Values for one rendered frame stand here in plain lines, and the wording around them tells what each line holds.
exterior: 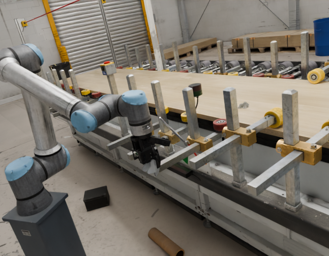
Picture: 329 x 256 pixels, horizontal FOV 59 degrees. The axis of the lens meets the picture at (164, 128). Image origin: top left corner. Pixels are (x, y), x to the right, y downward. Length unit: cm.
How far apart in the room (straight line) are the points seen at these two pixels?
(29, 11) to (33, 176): 777
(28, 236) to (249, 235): 124
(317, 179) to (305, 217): 23
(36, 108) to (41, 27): 768
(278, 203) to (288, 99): 43
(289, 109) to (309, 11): 799
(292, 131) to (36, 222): 128
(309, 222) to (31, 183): 131
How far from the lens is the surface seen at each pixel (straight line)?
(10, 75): 139
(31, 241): 185
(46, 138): 169
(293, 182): 113
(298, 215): 119
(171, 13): 1155
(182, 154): 131
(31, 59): 155
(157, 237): 210
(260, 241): 185
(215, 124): 144
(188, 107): 134
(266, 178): 90
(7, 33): 902
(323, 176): 134
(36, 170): 171
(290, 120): 102
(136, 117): 111
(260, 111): 156
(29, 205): 174
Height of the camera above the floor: 145
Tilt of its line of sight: 21 degrees down
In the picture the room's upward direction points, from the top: 12 degrees counter-clockwise
